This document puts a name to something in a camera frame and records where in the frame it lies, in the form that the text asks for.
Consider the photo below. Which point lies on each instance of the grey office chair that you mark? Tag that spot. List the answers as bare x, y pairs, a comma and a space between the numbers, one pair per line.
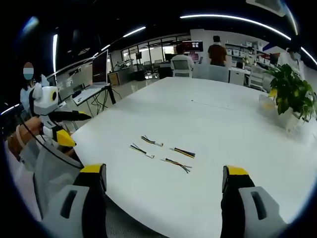
213, 73

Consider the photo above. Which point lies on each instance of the white plant pot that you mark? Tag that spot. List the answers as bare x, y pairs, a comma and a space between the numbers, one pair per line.
292, 120

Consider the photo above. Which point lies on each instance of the clear plastic box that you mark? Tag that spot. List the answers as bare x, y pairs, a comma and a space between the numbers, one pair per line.
266, 101

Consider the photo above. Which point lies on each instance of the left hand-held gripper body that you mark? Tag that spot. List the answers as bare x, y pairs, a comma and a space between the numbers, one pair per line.
43, 101

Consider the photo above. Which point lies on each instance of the grey side desk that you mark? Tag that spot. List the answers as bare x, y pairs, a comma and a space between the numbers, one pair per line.
86, 93

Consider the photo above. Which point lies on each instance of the green potted plant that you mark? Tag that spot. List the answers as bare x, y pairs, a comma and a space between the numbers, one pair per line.
292, 91

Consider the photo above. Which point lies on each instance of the wall screen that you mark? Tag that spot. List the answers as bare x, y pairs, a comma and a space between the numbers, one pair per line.
194, 45

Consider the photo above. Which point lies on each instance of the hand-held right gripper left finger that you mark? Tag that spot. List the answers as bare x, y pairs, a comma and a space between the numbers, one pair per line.
74, 213

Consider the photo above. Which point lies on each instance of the long ceiling light strip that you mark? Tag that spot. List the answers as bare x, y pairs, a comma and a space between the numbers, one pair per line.
235, 19

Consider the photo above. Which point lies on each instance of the person's left hand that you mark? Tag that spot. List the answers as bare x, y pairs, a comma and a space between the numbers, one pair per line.
31, 129

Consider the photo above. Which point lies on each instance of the person's white sleeve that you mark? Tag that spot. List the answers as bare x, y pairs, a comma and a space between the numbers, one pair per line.
22, 183

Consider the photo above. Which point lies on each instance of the white office chair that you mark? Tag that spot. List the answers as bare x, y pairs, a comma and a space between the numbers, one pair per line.
182, 68

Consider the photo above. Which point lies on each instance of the storage shelves with boxes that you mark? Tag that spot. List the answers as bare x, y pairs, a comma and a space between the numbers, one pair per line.
240, 53

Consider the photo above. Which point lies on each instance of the short ceiling light strip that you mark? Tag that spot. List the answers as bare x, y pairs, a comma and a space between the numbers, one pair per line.
135, 31

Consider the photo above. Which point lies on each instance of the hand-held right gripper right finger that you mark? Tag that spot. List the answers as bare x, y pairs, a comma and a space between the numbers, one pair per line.
250, 215

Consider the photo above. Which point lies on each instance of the computer monitor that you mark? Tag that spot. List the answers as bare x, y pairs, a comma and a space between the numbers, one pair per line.
100, 67

